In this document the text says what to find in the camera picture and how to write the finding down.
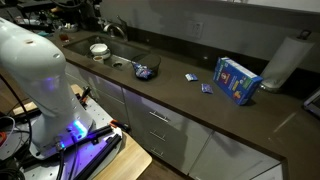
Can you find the wooden table board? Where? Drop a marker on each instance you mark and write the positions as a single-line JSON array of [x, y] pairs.
[[128, 160]]

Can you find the white and blue snack pack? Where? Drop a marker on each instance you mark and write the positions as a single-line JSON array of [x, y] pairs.
[[191, 77]]

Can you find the pile of blue snack packs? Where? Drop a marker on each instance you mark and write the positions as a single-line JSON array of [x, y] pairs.
[[142, 71]]

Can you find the blue cardboard food box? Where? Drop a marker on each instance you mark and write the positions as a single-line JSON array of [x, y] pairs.
[[235, 80]]

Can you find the glass with red drink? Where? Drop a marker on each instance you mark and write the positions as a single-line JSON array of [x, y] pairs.
[[64, 36]]

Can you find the long black aluminium rail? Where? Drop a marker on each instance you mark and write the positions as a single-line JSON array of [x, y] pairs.
[[100, 156]]

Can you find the white ceramic bowl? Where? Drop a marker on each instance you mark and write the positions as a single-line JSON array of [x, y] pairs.
[[99, 49]]

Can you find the metal kitchen faucet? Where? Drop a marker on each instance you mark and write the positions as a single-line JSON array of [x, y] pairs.
[[115, 28]]

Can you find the dark blue snack pack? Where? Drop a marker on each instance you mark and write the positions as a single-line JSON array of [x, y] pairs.
[[207, 88]]

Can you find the steel kitchen sink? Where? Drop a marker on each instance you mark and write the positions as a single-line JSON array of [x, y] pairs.
[[125, 50]]

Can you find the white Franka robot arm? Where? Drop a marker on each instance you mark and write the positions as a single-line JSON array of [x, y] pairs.
[[33, 66]]

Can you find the white lower kitchen cabinet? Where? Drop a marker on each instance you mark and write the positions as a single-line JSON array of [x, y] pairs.
[[173, 133]]

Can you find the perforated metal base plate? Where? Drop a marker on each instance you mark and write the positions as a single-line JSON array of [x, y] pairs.
[[101, 111]]

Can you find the white paper towel roll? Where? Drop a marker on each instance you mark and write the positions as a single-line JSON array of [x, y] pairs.
[[286, 61]]

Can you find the orange black clamp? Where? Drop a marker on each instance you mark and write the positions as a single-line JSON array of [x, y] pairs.
[[120, 125], [84, 95]]

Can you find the white wall outlet plate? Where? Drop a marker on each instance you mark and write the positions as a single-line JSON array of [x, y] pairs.
[[195, 29]]

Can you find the short black aluminium rail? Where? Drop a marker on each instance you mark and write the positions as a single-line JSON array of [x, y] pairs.
[[96, 132]]

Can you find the dark countertop appliance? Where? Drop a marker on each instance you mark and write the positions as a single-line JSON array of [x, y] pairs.
[[313, 103]]

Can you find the small white cup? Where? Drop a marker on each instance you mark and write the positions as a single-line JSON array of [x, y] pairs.
[[98, 59]]

